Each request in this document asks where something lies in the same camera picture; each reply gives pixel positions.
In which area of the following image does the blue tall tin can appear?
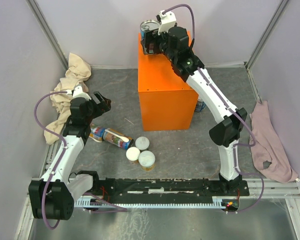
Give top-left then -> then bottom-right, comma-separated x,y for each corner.
140,19 -> 160,39

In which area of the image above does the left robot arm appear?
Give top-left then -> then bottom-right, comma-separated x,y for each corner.
28,90 -> 111,229

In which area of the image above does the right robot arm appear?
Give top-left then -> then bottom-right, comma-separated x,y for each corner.
140,26 -> 248,196

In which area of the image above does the orange box counter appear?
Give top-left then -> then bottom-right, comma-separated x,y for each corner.
138,44 -> 198,131

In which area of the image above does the yellow labelled lying can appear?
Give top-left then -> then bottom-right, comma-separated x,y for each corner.
89,123 -> 106,143

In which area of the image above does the colourful lying can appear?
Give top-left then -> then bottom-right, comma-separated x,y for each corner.
102,128 -> 134,150

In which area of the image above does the beige crumpled cloth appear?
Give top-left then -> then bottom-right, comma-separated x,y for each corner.
43,52 -> 93,145

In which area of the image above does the white lid small can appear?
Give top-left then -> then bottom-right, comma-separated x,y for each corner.
125,146 -> 141,164

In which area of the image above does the grey lid can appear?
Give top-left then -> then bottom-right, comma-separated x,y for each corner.
135,136 -> 150,152

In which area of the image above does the yellow can white lid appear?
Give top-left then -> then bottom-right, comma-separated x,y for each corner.
138,150 -> 156,172

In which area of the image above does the mauve crumpled cloth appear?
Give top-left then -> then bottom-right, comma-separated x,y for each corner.
250,100 -> 298,183

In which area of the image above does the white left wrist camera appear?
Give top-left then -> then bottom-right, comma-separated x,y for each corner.
66,84 -> 92,101

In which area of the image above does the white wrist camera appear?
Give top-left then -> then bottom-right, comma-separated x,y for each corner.
66,84 -> 92,101
156,10 -> 177,35

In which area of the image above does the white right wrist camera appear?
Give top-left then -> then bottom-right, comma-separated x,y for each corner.
156,10 -> 177,35

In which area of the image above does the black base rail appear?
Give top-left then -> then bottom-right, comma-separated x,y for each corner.
89,177 -> 250,204

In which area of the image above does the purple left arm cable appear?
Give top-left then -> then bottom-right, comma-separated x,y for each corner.
33,90 -> 68,230

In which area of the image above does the aluminium frame post left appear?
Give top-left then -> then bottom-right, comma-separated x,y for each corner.
26,0 -> 68,70

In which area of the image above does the aluminium frame post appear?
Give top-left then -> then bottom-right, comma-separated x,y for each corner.
26,0 -> 68,70
245,0 -> 290,71

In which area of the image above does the aluminium frame post right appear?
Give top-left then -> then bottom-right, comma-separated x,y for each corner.
245,0 -> 290,71

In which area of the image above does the light blue cable duct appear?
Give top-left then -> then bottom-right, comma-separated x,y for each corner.
74,196 -> 228,210

